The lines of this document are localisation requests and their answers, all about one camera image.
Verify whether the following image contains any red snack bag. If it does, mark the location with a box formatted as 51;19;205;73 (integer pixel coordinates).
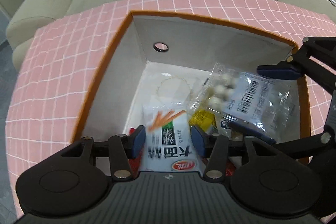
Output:
130;119;219;174

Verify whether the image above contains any yellow white Ameri candy bag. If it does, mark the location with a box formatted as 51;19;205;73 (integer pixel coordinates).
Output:
189;109;218;135

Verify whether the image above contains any white breadstick snack packet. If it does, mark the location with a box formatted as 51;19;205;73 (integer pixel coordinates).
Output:
139;103;205;174

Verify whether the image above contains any clear bag of white balls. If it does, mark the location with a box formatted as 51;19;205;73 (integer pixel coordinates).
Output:
189;62;295;142

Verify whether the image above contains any white beige snack bag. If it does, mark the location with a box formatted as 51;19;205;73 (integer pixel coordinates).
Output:
206;117;243;141

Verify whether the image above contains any orange cardboard box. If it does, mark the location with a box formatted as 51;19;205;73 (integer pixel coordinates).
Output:
72;11;298;141

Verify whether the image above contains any pink checkered tablecloth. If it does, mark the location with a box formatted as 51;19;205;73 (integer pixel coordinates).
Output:
4;0;336;222

